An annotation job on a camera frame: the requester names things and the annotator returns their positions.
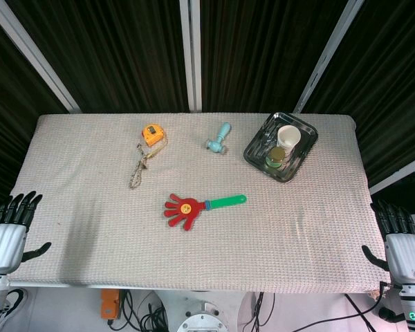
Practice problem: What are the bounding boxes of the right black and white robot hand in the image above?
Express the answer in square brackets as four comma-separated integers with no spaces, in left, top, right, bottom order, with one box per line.
[361,199,415,288]

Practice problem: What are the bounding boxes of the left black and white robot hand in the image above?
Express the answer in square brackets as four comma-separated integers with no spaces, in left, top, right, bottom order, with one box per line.
[0,190,53,277]

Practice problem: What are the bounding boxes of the red hand clapper green handle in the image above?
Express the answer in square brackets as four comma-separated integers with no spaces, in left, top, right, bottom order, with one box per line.
[164,192,248,232]

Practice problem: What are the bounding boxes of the round silver robot base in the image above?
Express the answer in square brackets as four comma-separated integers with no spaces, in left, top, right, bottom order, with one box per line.
[176,300,229,332]

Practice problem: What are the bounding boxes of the beige waffle table cloth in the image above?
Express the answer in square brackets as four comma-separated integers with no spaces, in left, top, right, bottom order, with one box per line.
[8,112,391,290]

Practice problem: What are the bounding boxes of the black pleated curtain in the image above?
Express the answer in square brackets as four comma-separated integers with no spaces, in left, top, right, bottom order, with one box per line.
[302,0,415,187]
[199,0,350,113]
[0,13,69,208]
[5,0,190,114]

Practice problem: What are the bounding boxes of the orange box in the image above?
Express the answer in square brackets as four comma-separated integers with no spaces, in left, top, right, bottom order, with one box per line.
[100,288,121,321]

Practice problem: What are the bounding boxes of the white paper cup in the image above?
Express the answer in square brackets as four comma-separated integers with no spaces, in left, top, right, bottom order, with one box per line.
[275,124,302,155]

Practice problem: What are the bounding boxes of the black metal tray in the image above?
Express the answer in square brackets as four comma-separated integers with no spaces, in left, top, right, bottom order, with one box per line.
[243,111,319,184]

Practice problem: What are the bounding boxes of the orange tape measure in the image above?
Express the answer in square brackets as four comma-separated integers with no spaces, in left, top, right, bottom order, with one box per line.
[141,124,169,158]

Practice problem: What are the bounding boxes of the light blue toy hammer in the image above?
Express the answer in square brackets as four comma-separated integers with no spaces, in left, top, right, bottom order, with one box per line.
[205,122,233,153]

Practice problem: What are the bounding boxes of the black left hand cable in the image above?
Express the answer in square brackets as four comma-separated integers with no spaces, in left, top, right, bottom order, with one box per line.
[0,288,26,317]

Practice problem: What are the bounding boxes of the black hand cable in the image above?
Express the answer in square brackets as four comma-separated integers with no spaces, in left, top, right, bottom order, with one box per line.
[344,282,406,323]
[0,288,26,317]

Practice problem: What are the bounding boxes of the black right hand cable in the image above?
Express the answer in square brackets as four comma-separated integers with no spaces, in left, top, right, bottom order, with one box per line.
[344,282,406,323]

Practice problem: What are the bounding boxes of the black cable bundle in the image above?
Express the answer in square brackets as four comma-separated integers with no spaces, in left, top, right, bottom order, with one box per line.
[120,290,171,332]
[250,292,276,332]

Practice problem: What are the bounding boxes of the silver aluminium frame post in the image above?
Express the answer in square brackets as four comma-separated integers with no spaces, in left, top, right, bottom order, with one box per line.
[178,0,203,112]
[0,0,81,113]
[293,0,365,113]

